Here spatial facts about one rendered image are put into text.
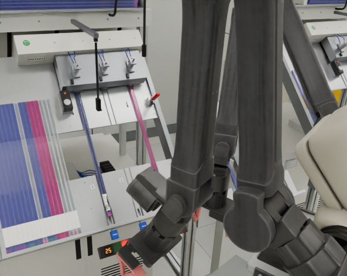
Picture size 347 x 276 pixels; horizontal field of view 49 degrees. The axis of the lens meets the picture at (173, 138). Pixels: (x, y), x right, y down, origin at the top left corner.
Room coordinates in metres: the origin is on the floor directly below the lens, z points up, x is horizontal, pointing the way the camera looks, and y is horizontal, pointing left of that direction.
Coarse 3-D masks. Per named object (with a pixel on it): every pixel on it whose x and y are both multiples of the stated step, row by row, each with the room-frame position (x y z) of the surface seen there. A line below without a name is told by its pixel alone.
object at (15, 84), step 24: (0, 72) 1.35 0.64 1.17; (24, 72) 1.39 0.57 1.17; (48, 72) 1.42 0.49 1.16; (0, 96) 1.29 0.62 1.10; (24, 96) 1.32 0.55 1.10; (48, 96) 1.35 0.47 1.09; (72, 96) 1.39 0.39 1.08; (96, 96) 1.43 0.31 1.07; (120, 96) 1.46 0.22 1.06; (144, 96) 1.51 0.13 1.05; (72, 120) 1.32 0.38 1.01; (96, 120) 1.35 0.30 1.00; (120, 120) 1.39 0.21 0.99
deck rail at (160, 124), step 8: (144, 64) 1.60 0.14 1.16; (152, 88) 1.53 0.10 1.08; (152, 96) 1.51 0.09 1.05; (160, 112) 1.47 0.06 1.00; (160, 120) 1.44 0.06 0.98; (160, 128) 1.44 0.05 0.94; (160, 136) 1.43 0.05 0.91; (168, 136) 1.40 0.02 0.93; (168, 144) 1.38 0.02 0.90; (168, 152) 1.37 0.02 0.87
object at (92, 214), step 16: (96, 176) 1.19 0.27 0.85; (112, 176) 1.21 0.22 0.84; (128, 176) 1.23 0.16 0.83; (80, 192) 1.13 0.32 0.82; (96, 192) 1.15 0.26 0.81; (112, 192) 1.17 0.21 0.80; (80, 208) 1.09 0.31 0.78; (96, 208) 1.11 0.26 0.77; (112, 208) 1.13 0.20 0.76; (128, 208) 1.15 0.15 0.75; (0, 224) 0.97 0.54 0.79; (80, 224) 1.05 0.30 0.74; (96, 224) 1.07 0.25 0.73; (112, 224) 1.09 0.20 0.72; (0, 240) 0.94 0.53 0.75
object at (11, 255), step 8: (144, 216) 1.12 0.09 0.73; (152, 216) 1.14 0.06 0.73; (120, 224) 1.08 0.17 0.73; (128, 224) 1.11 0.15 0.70; (88, 232) 1.02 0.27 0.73; (96, 232) 1.03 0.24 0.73; (56, 240) 0.97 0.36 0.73; (64, 240) 0.98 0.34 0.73; (72, 240) 1.03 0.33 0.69; (32, 248) 0.94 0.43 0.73; (40, 248) 0.94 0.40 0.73; (8, 256) 0.90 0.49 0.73; (16, 256) 0.94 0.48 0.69
